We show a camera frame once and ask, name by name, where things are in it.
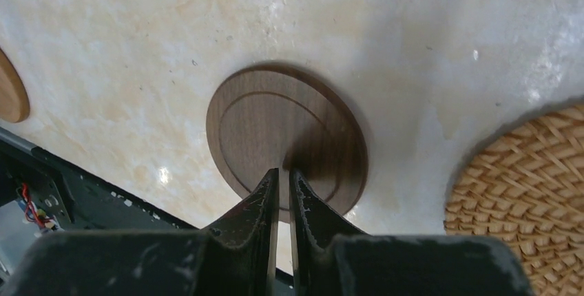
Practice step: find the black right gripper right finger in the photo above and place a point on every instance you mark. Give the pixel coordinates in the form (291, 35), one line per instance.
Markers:
(314, 225)

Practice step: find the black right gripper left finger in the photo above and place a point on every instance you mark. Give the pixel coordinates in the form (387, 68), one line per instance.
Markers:
(241, 252)

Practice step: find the dark walnut coaster front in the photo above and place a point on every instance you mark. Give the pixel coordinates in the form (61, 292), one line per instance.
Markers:
(274, 115)

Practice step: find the woven rattan coaster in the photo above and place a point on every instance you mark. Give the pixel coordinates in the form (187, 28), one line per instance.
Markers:
(526, 188)

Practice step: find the light bamboo coaster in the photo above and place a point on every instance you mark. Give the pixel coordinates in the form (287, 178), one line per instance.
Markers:
(15, 105)

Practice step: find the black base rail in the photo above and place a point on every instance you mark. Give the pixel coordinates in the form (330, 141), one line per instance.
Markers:
(106, 242)

